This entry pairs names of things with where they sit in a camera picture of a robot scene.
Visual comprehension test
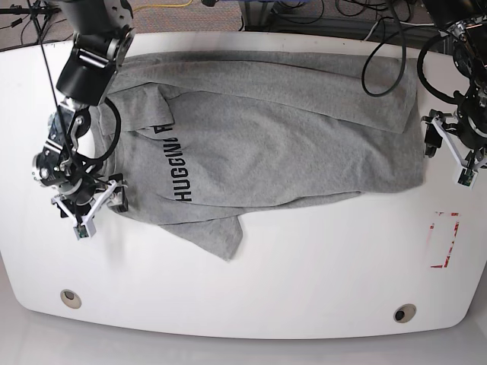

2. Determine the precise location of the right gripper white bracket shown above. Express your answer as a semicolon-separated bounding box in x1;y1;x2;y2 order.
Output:
51;173;128;227

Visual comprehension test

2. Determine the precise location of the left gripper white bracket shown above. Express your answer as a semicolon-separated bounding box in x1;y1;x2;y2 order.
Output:
421;109;486;171

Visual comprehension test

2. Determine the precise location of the grey T-shirt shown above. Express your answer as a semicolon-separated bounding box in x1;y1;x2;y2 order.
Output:
90;51;425;260

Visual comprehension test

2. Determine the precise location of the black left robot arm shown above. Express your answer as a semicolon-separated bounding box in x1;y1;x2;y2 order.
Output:
417;1;486;179

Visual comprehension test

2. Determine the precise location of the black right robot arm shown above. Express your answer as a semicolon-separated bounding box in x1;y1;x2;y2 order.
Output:
33;1;135;239

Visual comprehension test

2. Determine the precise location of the red tape rectangle marking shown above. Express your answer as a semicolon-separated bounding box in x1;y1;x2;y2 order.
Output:
426;211;460;268

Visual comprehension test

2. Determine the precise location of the black tripod stand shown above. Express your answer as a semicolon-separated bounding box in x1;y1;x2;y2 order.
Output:
1;1;66;49

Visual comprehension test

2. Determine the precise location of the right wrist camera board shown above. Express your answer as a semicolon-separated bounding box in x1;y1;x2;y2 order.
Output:
73;223;97;240

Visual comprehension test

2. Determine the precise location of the left table cable grommet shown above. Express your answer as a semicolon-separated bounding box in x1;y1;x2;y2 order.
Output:
60;290;81;309

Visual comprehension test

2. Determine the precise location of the table cable grommet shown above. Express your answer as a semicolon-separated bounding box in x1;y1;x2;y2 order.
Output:
60;290;81;309
393;303;417;324

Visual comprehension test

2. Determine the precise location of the right table cable grommet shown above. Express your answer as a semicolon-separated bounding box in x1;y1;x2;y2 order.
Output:
393;303;417;324

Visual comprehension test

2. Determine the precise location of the yellow floor cable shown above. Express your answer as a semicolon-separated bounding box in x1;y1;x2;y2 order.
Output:
129;0;193;16

